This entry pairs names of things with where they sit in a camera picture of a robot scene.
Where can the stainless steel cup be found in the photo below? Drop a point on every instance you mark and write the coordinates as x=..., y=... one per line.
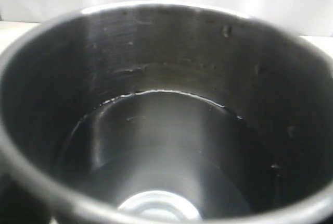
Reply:
x=146, y=112

